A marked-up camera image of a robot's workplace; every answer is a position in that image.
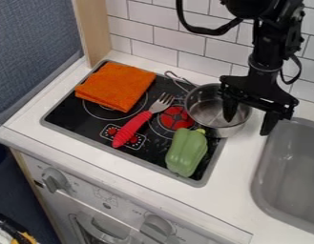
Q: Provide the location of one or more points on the green toy pepper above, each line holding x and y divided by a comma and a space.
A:
186, 152

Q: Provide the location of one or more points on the toy sink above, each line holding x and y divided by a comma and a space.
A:
288, 174

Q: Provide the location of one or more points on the orange cloth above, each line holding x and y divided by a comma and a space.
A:
115, 85

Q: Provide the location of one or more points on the toy stove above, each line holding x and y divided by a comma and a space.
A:
131, 122

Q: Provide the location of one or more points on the silver pot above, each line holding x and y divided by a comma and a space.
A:
214, 109

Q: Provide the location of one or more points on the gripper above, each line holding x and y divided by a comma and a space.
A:
259, 90

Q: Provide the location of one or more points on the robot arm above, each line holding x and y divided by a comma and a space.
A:
271, 35

